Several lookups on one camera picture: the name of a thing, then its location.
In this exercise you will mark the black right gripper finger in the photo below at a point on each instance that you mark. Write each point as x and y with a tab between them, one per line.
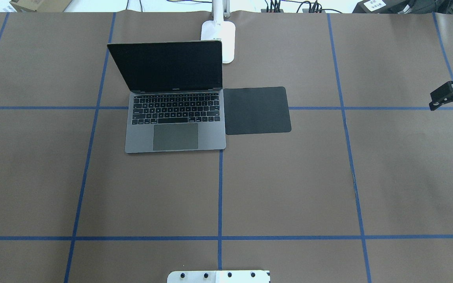
442	95

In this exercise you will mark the black mouse pad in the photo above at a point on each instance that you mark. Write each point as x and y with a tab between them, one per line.
261	110

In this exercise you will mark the grey laptop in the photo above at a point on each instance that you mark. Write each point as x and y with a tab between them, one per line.
176	102

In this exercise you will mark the white desk lamp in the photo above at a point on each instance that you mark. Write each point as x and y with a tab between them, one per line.
219	28

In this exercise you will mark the black box with label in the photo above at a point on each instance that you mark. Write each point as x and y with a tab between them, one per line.
383	6

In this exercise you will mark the cardboard box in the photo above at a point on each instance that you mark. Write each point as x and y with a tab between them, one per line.
40	6

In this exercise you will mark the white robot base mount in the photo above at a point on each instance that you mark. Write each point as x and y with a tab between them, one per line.
220	276

